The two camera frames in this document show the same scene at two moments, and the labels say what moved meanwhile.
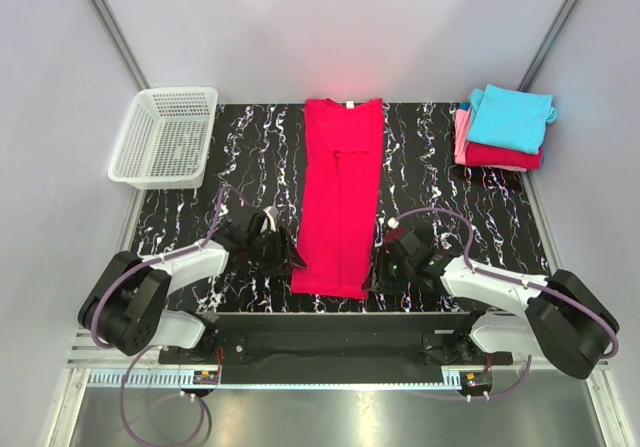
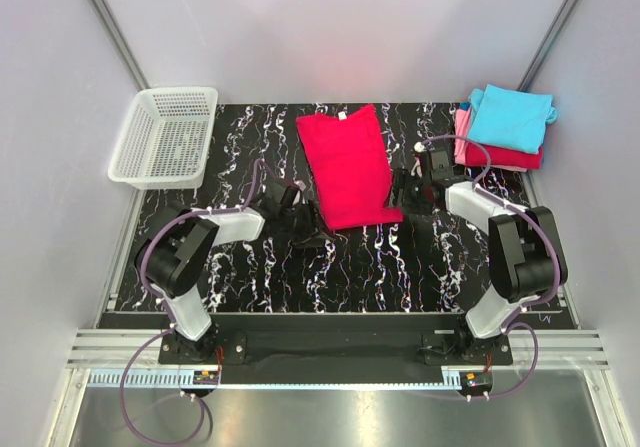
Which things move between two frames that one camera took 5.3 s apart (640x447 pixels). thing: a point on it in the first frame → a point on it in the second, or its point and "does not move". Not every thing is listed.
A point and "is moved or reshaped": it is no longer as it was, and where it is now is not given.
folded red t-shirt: [477, 154] does not move
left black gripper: [282, 255] → [310, 233]
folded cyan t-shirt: [509, 119] does not move
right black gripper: [372, 283] → [400, 182]
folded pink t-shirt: [461, 128] does not move
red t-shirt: [341, 197] is moved or reshaped
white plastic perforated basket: [166, 138] does not move
